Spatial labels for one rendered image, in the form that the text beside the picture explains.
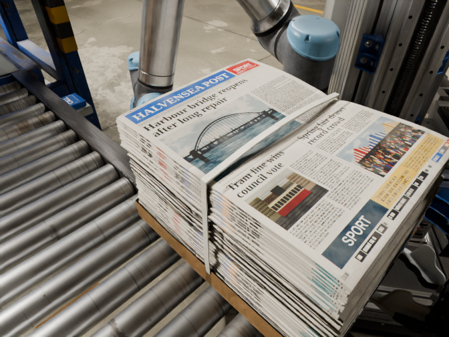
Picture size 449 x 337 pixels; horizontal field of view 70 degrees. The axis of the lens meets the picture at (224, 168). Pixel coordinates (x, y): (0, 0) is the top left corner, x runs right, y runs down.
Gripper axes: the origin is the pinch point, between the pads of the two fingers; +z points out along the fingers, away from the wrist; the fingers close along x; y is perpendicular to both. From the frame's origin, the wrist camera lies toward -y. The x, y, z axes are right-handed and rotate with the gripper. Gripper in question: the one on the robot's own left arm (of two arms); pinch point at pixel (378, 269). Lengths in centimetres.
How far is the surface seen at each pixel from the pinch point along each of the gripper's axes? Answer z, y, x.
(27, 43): 176, -10, -5
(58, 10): 118, 17, -4
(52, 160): 67, 0, 26
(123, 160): 55, 0, 15
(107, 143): 63, 0, 14
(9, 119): 93, -1, 27
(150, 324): 20.3, -1.7, 32.2
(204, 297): 16.8, 0.0, 24.1
